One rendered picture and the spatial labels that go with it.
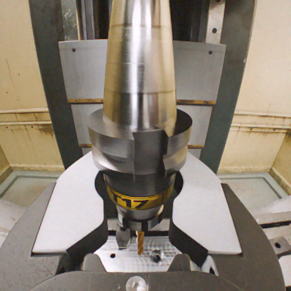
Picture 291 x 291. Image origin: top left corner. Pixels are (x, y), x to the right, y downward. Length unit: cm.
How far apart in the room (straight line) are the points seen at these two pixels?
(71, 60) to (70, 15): 12
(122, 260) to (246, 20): 73
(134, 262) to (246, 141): 105
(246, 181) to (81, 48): 130
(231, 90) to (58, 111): 61
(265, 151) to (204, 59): 100
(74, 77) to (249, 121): 100
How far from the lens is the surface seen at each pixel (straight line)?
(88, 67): 54
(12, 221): 103
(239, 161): 133
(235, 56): 63
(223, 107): 65
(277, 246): 59
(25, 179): 145
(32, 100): 114
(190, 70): 53
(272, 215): 75
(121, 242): 43
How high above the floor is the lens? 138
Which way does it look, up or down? 31 degrees down
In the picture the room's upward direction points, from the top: 1 degrees clockwise
